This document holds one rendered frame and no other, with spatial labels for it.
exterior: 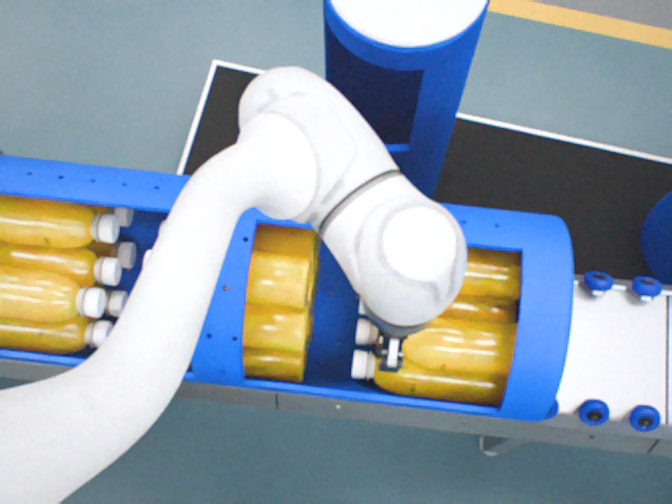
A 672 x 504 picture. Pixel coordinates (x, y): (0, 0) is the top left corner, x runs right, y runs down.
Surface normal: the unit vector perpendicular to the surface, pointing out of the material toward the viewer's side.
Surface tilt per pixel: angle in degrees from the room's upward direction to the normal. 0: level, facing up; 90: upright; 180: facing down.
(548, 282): 5
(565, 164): 0
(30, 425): 47
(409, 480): 0
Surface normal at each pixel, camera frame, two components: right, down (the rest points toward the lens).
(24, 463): 0.81, -0.23
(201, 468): 0.00, -0.29
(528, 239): 0.06, -0.73
